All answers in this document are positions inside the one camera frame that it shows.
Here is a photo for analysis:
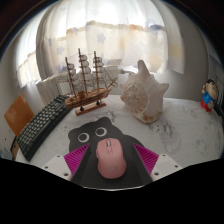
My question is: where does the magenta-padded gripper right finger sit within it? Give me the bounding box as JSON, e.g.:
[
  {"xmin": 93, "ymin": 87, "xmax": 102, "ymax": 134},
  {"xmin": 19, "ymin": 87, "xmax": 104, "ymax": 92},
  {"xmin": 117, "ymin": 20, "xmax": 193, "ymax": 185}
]
[{"xmin": 131, "ymin": 143, "xmax": 184, "ymax": 186}]

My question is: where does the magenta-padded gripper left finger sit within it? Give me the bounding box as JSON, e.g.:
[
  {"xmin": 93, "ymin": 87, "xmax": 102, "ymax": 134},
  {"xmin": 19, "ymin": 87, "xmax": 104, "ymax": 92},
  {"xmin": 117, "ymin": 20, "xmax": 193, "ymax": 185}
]
[{"xmin": 40, "ymin": 143, "xmax": 92, "ymax": 186}]

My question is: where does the pink computer mouse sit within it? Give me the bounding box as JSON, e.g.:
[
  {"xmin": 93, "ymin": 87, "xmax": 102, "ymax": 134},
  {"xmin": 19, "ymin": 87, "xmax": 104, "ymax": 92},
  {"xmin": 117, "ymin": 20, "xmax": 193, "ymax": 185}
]
[{"xmin": 95, "ymin": 138, "xmax": 128, "ymax": 180}]

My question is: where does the black cat-shaped mouse pad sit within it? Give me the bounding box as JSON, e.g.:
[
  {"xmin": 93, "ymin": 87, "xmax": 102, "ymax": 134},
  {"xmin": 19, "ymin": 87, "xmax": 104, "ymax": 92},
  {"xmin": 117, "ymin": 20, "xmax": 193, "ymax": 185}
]
[{"xmin": 67, "ymin": 116, "xmax": 154, "ymax": 190}]

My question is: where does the white printed tablecloth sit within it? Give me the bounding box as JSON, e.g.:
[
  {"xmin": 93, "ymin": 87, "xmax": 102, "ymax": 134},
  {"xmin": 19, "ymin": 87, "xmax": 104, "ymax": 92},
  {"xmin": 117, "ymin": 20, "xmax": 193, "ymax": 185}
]
[{"xmin": 14, "ymin": 94, "xmax": 224, "ymax": 188}]

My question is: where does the black keyboard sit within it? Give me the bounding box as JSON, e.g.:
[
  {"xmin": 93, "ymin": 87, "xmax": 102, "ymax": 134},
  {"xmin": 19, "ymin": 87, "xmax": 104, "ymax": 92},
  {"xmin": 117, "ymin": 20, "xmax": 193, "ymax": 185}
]
[{"xmin": 15, "ymin": 94, "xmax": 73, "ymax": 163}]

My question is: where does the wooden sailing ship model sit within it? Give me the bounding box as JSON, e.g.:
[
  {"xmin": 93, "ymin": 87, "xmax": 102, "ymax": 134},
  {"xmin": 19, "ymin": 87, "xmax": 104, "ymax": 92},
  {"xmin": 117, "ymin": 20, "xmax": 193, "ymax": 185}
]
[{"xmin": 64, "ymin": 48, "xmax": 119, "ymax": 117}]

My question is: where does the large white conch shell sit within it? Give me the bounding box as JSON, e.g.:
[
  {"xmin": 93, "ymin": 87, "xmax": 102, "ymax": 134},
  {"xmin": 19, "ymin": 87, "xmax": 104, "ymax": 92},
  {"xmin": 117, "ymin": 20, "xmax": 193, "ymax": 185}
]
[{"xmin": 119, "ymin": 59, "xmax": 170, "ymax": 124}]

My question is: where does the orange wooden chair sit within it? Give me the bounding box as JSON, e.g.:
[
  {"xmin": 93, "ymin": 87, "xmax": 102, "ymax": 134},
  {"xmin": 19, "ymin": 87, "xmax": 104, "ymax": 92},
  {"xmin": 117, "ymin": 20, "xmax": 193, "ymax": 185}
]
[{"xmin": 3, "ymin": 94, "xmax": 35, "ymax": 159}]

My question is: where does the cartoon boy figure clock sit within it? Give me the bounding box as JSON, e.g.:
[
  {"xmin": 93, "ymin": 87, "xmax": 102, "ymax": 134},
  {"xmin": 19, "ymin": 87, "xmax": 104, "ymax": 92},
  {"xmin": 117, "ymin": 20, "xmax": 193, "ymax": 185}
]
[{"xmin": 200, "ymin": 78, "xmax": 219, "ymax": 113}]

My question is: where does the white star-print curtain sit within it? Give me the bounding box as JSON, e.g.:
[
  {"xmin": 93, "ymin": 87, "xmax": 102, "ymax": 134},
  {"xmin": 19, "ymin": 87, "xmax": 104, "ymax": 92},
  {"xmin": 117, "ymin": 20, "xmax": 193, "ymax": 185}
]
[{"xmin": 16, "ymin": 0, "xmax": 186, "ymax": 89}]

